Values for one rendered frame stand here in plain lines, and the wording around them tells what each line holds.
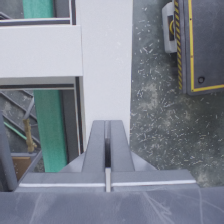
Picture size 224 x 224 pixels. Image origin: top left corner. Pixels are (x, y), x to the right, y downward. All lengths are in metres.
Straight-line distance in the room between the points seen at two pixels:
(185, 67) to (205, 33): 0.17
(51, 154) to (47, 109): 0.07
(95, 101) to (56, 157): 0.14
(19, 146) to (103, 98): 1.27
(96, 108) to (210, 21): 0.81
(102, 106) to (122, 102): 0.02
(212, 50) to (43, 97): 0.80
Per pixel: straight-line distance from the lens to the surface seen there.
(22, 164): 1.07
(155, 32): 1.14
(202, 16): 0.89
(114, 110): 0.15
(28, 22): 0.23
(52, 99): 0.23
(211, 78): 0.92
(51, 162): 0.28
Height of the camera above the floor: 1.08
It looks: 73 degrees down
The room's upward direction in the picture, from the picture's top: 174 degrees clockwise
